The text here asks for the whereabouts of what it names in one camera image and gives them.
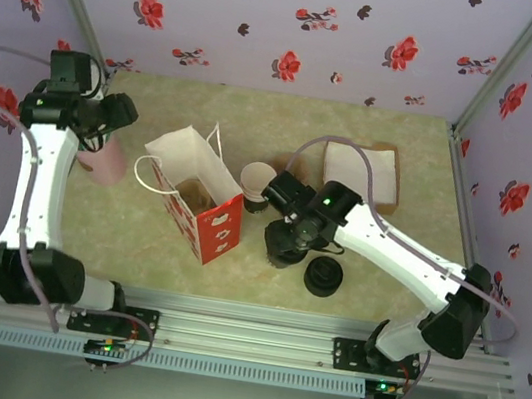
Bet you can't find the stack of paper cups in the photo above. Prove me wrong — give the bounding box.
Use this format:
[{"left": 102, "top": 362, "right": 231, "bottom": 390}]
[{"left": 235, "top": 159, "right": 278, "bottom": 217}]

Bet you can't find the brown cardboard tray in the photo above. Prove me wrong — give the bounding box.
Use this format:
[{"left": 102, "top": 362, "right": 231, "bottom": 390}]
[{"left": 315, "top": 132, "right": 410, "bottom": 217}]

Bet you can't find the wide aluminium base rail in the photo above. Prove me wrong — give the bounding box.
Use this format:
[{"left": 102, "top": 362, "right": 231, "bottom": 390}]
[{"left": 0, "top": 262, "right": 525, "bottom": 399}]

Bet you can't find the aluminium side frame rail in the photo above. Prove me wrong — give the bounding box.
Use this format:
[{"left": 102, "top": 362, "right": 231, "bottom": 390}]
[{"left": 413, "top": 120, "right": 531, "bottom": 356}]

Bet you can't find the grey slotted cable duct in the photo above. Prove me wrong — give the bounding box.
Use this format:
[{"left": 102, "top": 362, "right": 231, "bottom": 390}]
[{"left": 0, "top": 322, "right": 369, "bottom": 399}]

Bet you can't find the red white paper bag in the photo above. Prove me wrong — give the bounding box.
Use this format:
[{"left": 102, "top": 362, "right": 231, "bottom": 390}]
[{"left": 119, "top": 109, "right": 259, "bottom": 272}]

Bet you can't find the stack of black cup lids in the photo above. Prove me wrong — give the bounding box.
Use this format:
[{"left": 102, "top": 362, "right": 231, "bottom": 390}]
[{"left": 299, "top": 254, "right": 347, "bottom": 302}]

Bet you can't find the small black controller board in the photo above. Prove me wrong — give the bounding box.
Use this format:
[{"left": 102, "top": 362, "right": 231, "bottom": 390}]
[
  {"left": 81, "top": 335, "right": 136, "bottom": 372},
  {"left": 362, "top": 375, "right": 409, "bottom": 399}
]

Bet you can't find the brown pulp cup carrier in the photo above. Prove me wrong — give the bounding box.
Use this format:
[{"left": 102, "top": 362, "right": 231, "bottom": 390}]
[{"left": 172, "top": 175, "right": 222, "bottom": 216}]

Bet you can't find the pink straw holder cup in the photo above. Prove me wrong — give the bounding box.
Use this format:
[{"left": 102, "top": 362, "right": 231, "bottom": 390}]
[{"left": 70, "top": 131, "right": 133, "bottom": 191}]

